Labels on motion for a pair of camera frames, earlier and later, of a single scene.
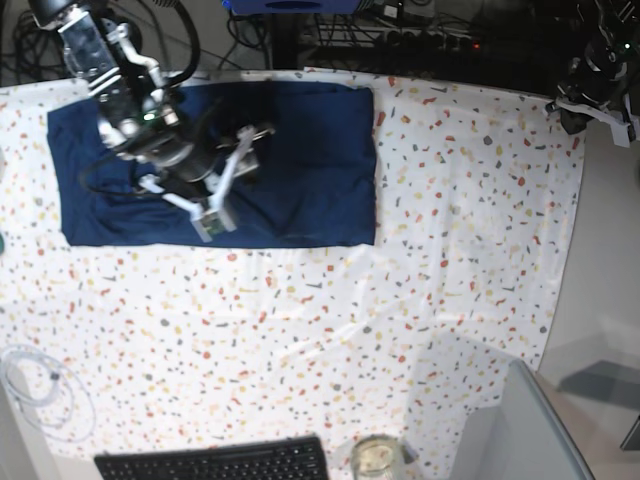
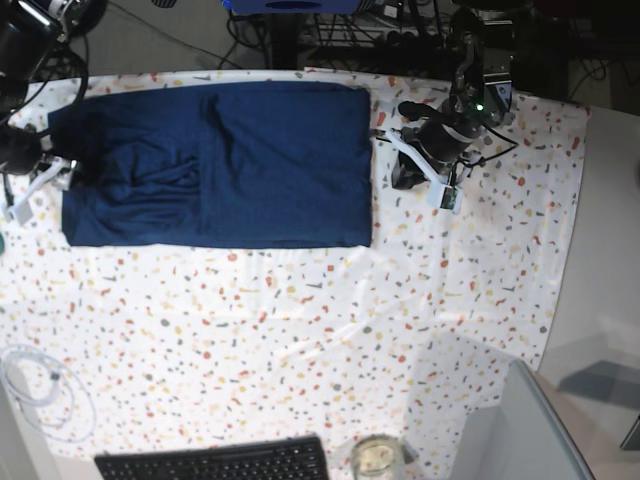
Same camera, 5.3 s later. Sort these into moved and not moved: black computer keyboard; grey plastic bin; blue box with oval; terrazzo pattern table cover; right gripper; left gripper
Moved: right gripper; left gripper
Not moved: black computer keyboard; grey plastic bin; blue box with oval; terrazzo pattern table cover
